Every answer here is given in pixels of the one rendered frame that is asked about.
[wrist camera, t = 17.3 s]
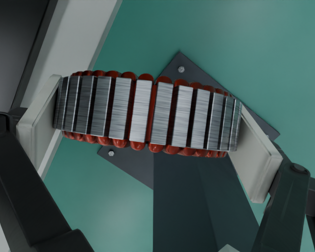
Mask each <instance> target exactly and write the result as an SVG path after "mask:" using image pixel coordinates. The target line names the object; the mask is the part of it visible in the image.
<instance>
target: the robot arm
mask: <svg viewBox="0 0 315 252"><path fill-rule="evenodd" d="M61 78H63V77H62V75H58V74H52V75H51V76H50V77H49V79H48V80H47V82H46V83H45V85H44V86H43V87H42V89H41V90H40V92H39V93H38V95H37V96H36V98H35V99H34V100H33V102H32V103H31V105H30V106H29V108H26V107H18V106H17V107H15V108H13V109H11V110H9V112H8V113H7V112H1V111H0V225H1V228H2V230H3V233H4V236H5V238H6V241H7V244H8V246H9V249H10V252H95V251H94V250H93V248H92V247H91V245H90V243H89V242H88V240H87V239H86V237H85V235H84V234H83V233H82V231H81V230H80V229H78V228H77V229H74V230H72V229H71V227H70V226H69V224H68V222H67V221H66V219H65V217H64V216H63V214H62V212H61V211H60V209H59V207H58V206H57V204H56V202H55V201H54V199H53V197H52V196H51V194H50V192H49V191H48V189H47V187H46V186H45V184H44V182H43V181H42V179H41V177H40V176H39V174H38V170H39V167H40V165H41V163H42V161H43V158H44V156H45V154H46V151H47V149H48V147H49V145H50V142H51V140H52V138H53V135H54V133H55V131H56V129H55V128H53V124H54V116H55V109H56V102H57V94H58V87H59V80H60V79H61ZM227 153H228V155H229V157H230V159H231V161H232V163H233V165H234V167H235V169H236V171H237V173H238V176H239V178H240V180H241V182H242V184H243V186H244V188H245V190H246V192H247V194H248V196H249V198H250V201H251V202H252V203H258V204H263V202H265V199H266V197H267V195H268V193H269V195H270V198H269V201H268V203H267V205H266V207H265V209H264V212H263V217H262V220H261V223H260V226H259V229H258V232H257V235H256V238H255V241H254V244H253V247H252V249H251V252H300V249H301V242H302V235H303V228H304V221H305V215H306V219H307V223H308V227H309V231H310V235H311V238H312V242H313V246H314V250H315V178H313V177H311V173H310V172H309V171H308V169H306V168H305V167H303V166H301V165H299V164H297V163H293V162H291V160H290V159H289V158H288V157H287V155H286V154H285V153H284V152H283V150H282V149H281V148H280V147H279V145H278V144H277V143H275V142H274V141H273V140H271V139H269V138H268V137H267V136H266V135H265V133H264V132H263V131H262V129H261V128H260V127H259V125H258V124H257V123H256V121H255V120H254V119H253V117H252V116H251V115H250V113H249V112H248V111H247V110H246V108H245V107H244V106H243V105H242V110H241V118H240V126H239V134H238V142H237V150H236V151H235V152H230V151H228V152H227Z"/></svg>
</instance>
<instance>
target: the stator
mask: <svg viewBox="0 0 315 252"><path fill-rule="evenodd" d="M242 106H243V104H242V103H241V102H240V101H239V100H237V99H234V98H233V96H232V94H230V93H229V92H227V91H223V90H222V89H220V88H214V87H213V86H211V85H202V84H201V83H199V82H196V81H193V82H187V81H186V80H184V79H182V78H178V79H175V80H173V81H172V80H171V79H170V78H169V77H168V76H165V75H162V76H159V77H158V78H157V80H156V82H155V84H154V78H153V76H152V75H151V74H149V73H143V74H141V75H140V76H139V77H138V76H137V75H136V74H135V73H133V72H131V71H126V72H124V73H120V72H118V71H116V70H110V71H108V72H106V71H103V70H95V71H91V70H85V71H77V72H75V73H72V75H70V76H66V77H62V78H61V79H60V80H59V84H58V91H57V98H56V106H55V113H54V120H53V128H54V129H58V130H62V136H64V137H65V138H68V139H71V140H77V141H79V142H88V143H90V144H101V145H103V146H116V147H117V148H120V149H122V148H128V147H129V146H131V148H132V149H134V150H136V151H141V150H143V149H144V148H145V145H146V144H147V147H148V149H149V150H150V151H151V152H153V153H159V152H161V151H163V152H164V153H166V154H170V155H175V154H179V155H182V156H194V157H199V158H200V157H206V158H224V157H225V156H226V154H227V152H236V151H237V146H238V138H239V130H240V122H241V114H242Z"/></svg>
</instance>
